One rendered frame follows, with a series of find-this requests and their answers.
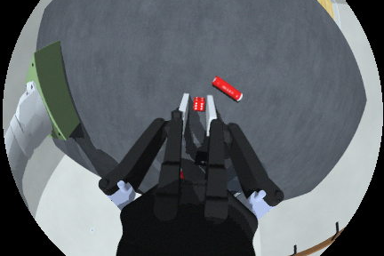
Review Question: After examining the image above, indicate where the red die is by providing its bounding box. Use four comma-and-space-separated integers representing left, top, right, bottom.
193, 97, 204, 111

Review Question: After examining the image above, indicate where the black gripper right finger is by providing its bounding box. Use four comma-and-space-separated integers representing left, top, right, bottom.
203, 95, 284, 227

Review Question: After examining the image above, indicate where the dark grey three-compartment bin rack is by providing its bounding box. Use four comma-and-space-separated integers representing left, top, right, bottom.
227, 163, 268, 197

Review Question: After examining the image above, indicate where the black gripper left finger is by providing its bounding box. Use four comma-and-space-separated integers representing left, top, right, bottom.
99, 93, 189, 223

